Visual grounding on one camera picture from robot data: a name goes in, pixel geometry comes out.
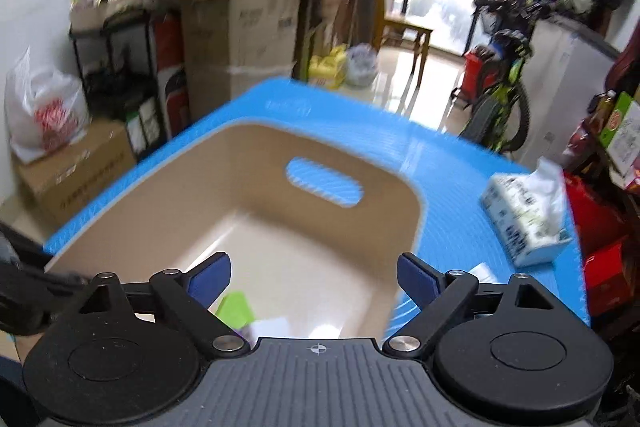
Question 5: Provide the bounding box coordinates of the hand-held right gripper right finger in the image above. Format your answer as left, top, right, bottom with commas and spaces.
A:
382, 252, 576, 358

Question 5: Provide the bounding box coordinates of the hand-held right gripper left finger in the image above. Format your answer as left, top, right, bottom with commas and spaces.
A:
65, 252, 251, 358

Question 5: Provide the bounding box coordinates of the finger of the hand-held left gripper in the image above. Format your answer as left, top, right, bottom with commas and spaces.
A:
0, 221, 96, 295

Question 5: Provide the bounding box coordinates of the orange purple toy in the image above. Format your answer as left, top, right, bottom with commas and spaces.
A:
215, 291, 258, 339

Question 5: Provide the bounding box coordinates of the beige plastic basket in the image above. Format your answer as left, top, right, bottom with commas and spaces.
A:
45, 119, 426, 343

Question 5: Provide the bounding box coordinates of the person's blue jeans leg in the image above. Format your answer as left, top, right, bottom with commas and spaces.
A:
0, 354, 36, 427

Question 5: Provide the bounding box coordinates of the blue silicone mat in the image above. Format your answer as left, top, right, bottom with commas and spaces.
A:
42, 77, 593, 343

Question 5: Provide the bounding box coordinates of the low cardboard box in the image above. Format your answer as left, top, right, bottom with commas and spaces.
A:
17, 119, 138, 228

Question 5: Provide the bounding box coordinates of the patterned tissue box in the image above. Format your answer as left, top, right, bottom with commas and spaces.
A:
480, 157, 573, 268

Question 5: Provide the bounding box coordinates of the white red-print plastic bag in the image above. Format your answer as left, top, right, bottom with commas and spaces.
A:
5, 49, 91, 165

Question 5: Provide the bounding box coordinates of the red gift bag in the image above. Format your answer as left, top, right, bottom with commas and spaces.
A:
562, 172, 631, 308

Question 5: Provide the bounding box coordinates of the green black bicycle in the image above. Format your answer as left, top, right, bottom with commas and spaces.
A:
452, 0, 533, 152

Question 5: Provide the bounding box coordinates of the red appliance box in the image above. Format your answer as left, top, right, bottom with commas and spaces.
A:
152, 12, 191, 138

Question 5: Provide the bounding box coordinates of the black metal rack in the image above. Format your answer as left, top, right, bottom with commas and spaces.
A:
69, 9, 173, 148

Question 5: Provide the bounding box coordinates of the red bucket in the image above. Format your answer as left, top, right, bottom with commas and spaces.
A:
462, 47, 501, 100

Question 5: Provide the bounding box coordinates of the clear plastic bag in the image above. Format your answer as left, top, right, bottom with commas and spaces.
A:
345, 44, 378, 88

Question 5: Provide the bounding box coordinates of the yellow plastic jug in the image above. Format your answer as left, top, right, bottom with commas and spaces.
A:
308, 46, 348, 88

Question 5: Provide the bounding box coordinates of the large stacked cardboard box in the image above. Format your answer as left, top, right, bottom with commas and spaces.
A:
181, 0, 303, 120

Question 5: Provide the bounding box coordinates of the wooden chair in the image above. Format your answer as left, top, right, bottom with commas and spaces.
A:
382, 0, 435, 80

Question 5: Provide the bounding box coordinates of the green white carton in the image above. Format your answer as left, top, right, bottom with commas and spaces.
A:
599, 92, 640, 175

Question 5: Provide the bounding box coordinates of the small open cardboard box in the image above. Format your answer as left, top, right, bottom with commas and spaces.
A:
69, 0, 151, 32

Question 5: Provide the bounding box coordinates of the dark wooden side table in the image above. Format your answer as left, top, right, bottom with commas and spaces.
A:
295, 0, 368, 82

